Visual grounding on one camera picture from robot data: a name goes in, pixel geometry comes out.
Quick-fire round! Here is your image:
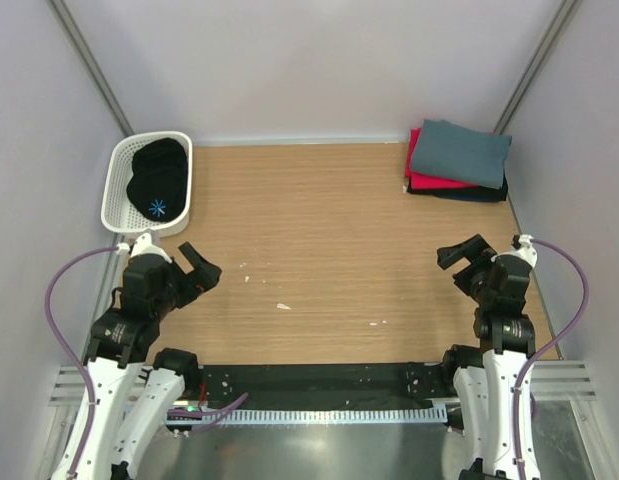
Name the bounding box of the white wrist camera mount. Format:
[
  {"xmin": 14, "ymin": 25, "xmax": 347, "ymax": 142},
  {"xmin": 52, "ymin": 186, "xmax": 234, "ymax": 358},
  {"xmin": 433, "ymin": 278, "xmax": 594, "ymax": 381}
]
[
  {"xmin": 491, "ymin": 234, "xmax": 538, "ymax": 275},
  {"xmin": 116, "ymin": 230, "xmax": 173, "ymax": 263}
]

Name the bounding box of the aluminium frame rail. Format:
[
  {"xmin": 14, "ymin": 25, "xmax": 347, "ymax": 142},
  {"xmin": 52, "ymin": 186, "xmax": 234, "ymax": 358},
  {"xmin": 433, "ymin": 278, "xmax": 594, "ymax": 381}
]
[{"xmin": 49, "ymin": 360, "xmax": 596, "ymax": 407}]

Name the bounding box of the folded red t shirt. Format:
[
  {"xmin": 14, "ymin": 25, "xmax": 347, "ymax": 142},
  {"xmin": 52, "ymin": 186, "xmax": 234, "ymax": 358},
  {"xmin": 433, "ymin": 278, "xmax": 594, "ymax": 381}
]
[{"xmin": 404, "ymin": 128, "xmax": 472, "ymax": 191}]

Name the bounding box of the black t shirt in basket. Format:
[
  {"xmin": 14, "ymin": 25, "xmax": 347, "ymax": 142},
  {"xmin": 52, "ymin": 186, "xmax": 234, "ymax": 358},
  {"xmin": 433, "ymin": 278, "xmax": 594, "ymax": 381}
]
[{"xmin": 126, "ymin": 138, "xmax": 188, "ymax": 223}]

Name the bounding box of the folded black t shirt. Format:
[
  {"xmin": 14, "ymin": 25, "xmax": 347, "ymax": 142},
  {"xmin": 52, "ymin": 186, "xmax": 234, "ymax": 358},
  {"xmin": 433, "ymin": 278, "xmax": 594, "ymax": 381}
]
[{"xmin": 406, "ymin": 179, "xmax": 508, "ymax": 201}]

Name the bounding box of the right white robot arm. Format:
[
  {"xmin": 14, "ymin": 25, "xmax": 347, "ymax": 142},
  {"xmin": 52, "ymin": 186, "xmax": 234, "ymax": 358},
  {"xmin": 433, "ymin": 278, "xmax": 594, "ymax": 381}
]
[{"xmin": 437, "ymin": 235, "xmax": 541, "ymax": 479}]

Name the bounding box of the white slotted cable duct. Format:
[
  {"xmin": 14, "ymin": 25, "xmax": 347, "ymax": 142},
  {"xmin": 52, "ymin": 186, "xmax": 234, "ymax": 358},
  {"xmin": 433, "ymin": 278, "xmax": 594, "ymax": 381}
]
[{"xmin": 166, "ymin": 405, "xmax": 448, "ymax": 426}]

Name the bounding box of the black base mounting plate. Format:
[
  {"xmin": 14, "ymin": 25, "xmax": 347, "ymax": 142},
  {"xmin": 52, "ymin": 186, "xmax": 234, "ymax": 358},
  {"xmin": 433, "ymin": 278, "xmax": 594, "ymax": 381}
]
[{"xmin": 182, "ymin": 362, "xmax": 457, "ymax": 412}]

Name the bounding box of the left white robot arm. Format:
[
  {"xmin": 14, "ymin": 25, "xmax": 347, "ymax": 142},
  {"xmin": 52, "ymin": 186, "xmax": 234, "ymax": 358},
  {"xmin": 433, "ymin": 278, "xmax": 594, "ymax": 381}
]
[{"xmin": 51, "ymin": 235, "xmax": 222, "ymax": 479}]

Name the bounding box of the white perforated plastic basket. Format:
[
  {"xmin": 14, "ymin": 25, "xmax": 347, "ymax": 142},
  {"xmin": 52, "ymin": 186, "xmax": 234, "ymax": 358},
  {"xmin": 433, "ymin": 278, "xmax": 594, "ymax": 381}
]
[{"xmin": 100, "ymin": 131, "xmax": 193, "ymax": 238}]

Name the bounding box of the blue-grey t shirt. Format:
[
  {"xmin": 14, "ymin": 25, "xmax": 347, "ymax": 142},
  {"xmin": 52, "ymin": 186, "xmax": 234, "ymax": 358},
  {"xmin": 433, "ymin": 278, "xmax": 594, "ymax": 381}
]
[{"xmin": 409, "ymin": 119, "xmax": 512, "ymax": 189}]

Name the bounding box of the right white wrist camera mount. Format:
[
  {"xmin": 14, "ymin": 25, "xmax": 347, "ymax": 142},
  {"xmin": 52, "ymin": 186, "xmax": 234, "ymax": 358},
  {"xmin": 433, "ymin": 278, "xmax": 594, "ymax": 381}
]
[{"xmin": 491, "ymin": 234, "xmax": 538, "ymax": 275}]

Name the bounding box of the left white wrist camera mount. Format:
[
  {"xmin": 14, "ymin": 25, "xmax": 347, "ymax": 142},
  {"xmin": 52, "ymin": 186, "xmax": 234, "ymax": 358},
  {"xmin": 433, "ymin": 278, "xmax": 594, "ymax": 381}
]
[{"xmin": 116, "ymin": 230, "xmax": 173, "ymax": 263}]

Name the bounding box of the folded navy t shirt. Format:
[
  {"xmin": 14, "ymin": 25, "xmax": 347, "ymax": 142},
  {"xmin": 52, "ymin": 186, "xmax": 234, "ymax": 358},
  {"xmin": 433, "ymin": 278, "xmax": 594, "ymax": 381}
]
[{"xmin": 458, "ymin": 196, "xmax": 502, "ymax": 204}]

